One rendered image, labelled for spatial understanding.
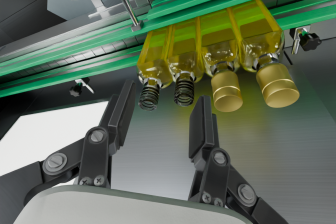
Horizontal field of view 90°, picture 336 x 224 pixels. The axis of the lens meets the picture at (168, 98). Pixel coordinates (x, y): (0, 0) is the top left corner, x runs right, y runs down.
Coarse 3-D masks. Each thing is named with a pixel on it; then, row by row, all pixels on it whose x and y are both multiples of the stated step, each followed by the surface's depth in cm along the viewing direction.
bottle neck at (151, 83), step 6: (150, 78) 28; (144, 84) 28; (150, 84) 27; (156, 84) 27; (144, 90) 26; (150, 90) 26; (156, 90) 27; (144, 96) 25; (150, 96) 25; (156, 96) 26; (138, 102) 26; (144, 102) 27; (150, 102) 28; (156, 102) 26; (144, 108) 27; (150, 108) 27
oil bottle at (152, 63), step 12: (156, 36) 34; (168, 36) 33; (144, 48) 32; (156, 48) 31; (144, 60) 29; (156, 60) 28; (144, 72) 28; (156, 72) 28; (168, 72) 30; (168, 84) 30
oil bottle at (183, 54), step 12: (180, 24) 34; (192, 24) 32; (180, 36) 31; (192, 36) 29; (168, 48) 30; (180, 48) 28; (192, 48) 27; (168, 60) 27; (180, 60) 26; (192, 60) 26; (192, 72) 26
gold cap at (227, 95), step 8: (224, 72) 22; (232, 72) 22; (216, 80) 22; (224, 80) 21; (232, 80) 21; (216, 88) 21; (224, 88) 20; (232, 88) 20; (216, 96) 21; (224, 96) 20; (232, 96) 20; (240, 96) 20; (216, 104) 21; (224, 104) 21; (232, 104) 21; (240, 104) 20
